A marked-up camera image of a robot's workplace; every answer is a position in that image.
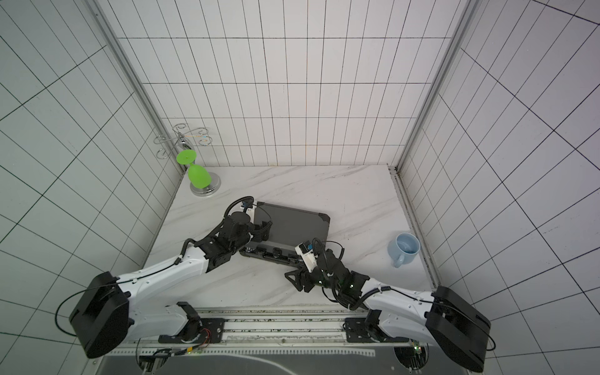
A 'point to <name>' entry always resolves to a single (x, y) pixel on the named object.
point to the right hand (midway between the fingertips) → (291, 264)
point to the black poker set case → (290, 228)
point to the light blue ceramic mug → (404, 249)
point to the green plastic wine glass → (198, 175)
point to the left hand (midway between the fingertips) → (260, 224)
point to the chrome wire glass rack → (163, 142)
